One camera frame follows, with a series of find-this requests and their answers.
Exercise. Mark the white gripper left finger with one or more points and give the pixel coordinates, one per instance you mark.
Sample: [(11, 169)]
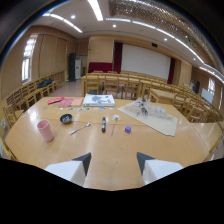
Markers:
[(71, 170)]

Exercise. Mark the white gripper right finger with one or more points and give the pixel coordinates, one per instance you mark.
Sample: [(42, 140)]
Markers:
[(156, 169)]

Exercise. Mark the metal spoon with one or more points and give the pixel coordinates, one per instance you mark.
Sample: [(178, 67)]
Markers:
[(80, 128)]

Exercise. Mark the pink plastic cup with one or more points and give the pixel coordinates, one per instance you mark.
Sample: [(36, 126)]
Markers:
[(45, 130)]

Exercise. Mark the small purple cube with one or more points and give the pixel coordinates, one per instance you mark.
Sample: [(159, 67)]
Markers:
[(127, 129)]

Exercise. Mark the small black bowl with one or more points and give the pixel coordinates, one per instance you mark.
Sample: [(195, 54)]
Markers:
[(66, 118)]

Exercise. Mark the beige cloth mat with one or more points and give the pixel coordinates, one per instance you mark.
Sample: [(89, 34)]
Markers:
[(150, 116)]

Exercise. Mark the black marker pen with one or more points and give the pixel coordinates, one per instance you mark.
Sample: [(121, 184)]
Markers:
[(103, 124)]

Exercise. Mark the clear plastic items pile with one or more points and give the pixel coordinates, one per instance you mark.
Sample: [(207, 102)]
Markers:
[(145, 108)]

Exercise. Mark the small white crumpled object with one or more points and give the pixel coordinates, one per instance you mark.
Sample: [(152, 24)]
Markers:
[(115, 117)]

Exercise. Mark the pink and orange booklet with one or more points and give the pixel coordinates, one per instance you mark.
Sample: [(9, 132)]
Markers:
[(70, 102)]

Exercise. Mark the red booklet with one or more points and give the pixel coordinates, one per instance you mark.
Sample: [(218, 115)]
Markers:
[(55, 100)]

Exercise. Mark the wooden desk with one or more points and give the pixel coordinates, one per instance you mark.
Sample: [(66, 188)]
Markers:
[(163, 95)]

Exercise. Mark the white book with grey print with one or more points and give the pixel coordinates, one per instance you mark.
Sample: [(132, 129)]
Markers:
[(99, 100)]

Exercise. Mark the wooden chair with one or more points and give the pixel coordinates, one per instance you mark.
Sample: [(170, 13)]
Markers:
[(10, 115), (112, 86), (130, 88), (92, 84)]

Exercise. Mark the dark bag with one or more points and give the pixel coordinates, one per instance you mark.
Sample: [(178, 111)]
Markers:
[(44, 83)]

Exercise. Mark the black tall speaker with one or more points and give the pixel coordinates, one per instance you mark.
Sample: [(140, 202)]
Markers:
[(71, 67)]

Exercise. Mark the red podium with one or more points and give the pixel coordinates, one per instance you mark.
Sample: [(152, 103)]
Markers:
[(99, 67)]

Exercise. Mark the white projection screen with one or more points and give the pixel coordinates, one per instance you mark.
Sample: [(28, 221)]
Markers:
[(145, 61)]

